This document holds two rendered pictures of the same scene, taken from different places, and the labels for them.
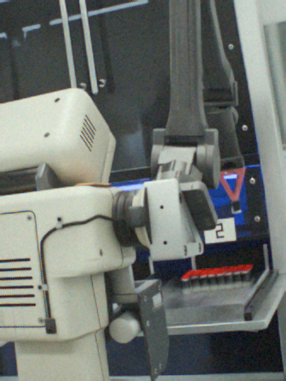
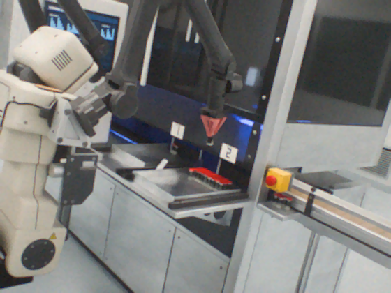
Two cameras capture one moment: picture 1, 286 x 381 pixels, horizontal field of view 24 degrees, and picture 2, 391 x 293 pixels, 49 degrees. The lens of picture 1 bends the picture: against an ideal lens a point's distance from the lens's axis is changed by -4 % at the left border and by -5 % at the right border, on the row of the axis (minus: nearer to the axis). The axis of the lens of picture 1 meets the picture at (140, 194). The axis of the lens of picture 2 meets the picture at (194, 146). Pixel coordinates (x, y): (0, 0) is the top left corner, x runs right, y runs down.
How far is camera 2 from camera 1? 0.82 m
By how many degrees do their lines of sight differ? 26
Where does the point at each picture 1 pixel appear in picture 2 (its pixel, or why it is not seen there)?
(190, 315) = (152, 188)
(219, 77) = (213, 56)
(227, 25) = (281, 23)
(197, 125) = (119, 78)
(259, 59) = (289, 54)
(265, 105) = (280, 88)
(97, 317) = (38, 157)
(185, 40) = (132, 24)
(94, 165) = (61, 79)
